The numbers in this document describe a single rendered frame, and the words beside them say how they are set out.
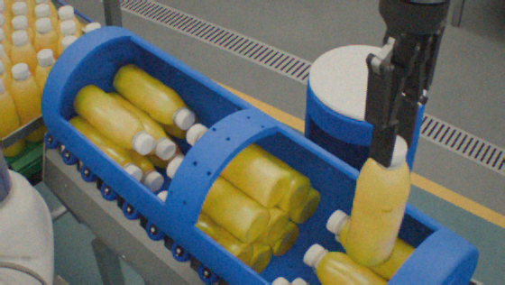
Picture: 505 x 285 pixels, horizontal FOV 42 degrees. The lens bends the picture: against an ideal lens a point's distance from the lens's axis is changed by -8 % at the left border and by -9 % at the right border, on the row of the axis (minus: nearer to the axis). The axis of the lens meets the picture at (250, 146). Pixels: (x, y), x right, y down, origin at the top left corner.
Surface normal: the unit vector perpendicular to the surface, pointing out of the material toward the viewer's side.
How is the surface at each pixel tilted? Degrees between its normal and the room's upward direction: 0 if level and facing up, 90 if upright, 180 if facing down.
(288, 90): 0
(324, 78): 0
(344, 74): 0
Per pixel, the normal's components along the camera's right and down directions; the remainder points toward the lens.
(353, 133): -0.34, 0.65
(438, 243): 0.16, -0.82
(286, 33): 0.00, -0.73
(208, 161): -0.37, -0.41
